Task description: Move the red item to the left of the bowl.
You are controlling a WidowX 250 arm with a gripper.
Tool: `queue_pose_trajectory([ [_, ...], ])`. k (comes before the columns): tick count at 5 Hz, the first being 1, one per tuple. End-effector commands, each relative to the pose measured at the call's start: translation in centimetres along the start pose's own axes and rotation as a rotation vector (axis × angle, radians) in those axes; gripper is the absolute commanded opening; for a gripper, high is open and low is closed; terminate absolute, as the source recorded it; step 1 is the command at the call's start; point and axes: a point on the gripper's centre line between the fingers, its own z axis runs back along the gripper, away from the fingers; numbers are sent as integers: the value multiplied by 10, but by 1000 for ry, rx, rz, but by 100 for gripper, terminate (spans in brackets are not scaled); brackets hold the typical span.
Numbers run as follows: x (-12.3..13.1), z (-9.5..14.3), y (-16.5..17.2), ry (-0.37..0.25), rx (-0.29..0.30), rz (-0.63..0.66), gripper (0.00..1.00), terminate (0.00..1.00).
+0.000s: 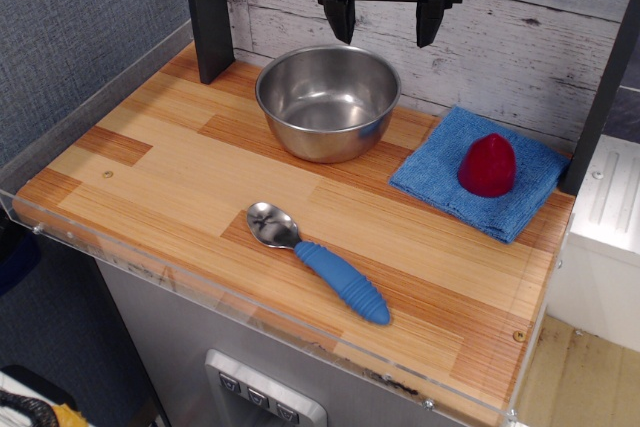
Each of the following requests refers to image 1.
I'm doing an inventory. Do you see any red egg-shaped toy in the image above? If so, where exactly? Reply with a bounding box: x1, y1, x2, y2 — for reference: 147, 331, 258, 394
457, 133, 517, 198

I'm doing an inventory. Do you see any stainless steel bowl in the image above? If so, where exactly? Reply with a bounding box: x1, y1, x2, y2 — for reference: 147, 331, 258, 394
255, 45, 401, 163

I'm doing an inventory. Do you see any blue folded cloth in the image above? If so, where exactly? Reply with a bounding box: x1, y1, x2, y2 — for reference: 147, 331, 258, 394
389, 107, 569, 244

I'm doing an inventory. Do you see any white cabinet on right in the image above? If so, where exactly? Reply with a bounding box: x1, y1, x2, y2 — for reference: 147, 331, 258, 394
546, 135, 639, 351

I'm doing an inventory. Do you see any silver dispenser button panel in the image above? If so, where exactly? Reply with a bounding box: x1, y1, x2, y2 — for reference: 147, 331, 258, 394
205, 349, 328, 426

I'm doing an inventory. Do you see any yellow black object corner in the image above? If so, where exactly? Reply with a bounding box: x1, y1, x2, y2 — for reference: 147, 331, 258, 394
1, 390, 89, 427

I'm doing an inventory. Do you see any blue-handled metal spoon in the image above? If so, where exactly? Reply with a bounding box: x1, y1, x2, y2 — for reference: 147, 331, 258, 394
246, 202, 391, 326

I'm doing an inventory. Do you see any dark right vertical post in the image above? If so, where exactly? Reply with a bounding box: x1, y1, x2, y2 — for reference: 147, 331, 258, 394
558, 0, 639, 196

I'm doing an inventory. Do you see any clear acrylic guard rail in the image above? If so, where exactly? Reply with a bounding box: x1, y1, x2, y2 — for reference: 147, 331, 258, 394
1, 22, 574, 426

